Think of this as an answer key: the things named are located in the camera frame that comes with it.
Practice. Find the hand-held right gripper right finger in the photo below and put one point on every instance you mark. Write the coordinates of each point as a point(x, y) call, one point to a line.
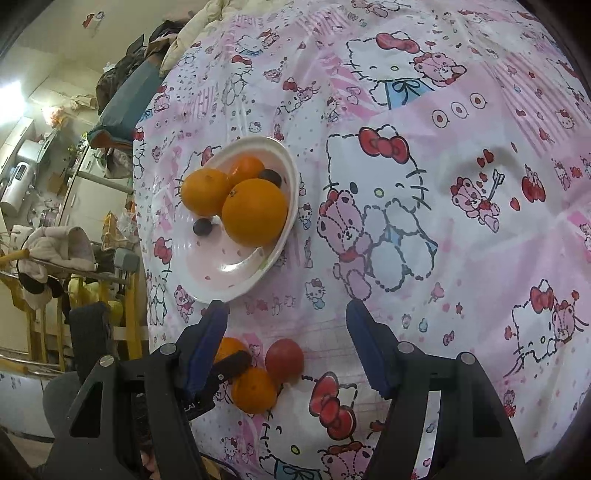
point(369, 350)

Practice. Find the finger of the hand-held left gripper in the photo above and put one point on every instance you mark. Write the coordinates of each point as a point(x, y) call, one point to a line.
point(235, 362)

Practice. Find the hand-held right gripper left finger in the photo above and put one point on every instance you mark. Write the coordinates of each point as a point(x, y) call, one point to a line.
point(207, 350)

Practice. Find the small tangerine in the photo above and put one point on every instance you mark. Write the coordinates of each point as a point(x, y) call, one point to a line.
point(231, 346)
point(254, 390)
point(247, 167)

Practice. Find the red tomato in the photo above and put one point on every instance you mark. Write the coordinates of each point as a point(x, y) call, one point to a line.
point(285, 360)

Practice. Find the pink speckled plate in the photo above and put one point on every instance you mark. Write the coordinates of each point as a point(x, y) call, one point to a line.
point(231, 272)

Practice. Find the dark grape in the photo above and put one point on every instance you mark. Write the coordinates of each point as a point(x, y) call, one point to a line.
point(271, 177)
point(202, 227)

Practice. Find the large orange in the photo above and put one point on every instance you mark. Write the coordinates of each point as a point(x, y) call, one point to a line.
point(255, 211)
point(203, 191)

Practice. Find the black white cloth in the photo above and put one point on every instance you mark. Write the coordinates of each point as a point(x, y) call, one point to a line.
point(37, 281)

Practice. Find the grey plastic box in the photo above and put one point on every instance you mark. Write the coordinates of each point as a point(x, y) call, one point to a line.
point(125, 261)

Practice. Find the pink towel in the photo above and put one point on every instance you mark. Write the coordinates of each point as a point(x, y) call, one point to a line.
point(60, 244)

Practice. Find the white kitchen cabinet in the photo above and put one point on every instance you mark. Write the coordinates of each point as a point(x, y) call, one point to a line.
point(99, 189)

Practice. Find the white water heater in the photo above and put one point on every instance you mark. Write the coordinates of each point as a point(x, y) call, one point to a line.
point(18, 184)

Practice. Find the pink cartoon printed blanket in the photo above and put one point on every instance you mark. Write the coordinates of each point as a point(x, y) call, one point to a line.
point(415, 138)

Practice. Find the blue cloth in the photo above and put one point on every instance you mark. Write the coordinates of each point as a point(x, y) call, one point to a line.
point(124, 106)

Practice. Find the pile of clothes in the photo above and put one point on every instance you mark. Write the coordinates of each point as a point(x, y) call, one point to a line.
point(120, 69)

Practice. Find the cream quilt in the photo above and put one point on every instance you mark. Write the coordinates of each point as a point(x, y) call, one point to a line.
point(198, 32)

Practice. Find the yellow wooden frame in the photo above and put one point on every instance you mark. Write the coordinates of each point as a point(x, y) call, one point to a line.
point(135, 323)

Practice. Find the wall sticker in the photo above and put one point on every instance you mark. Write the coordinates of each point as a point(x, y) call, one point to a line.
point(90, 19)

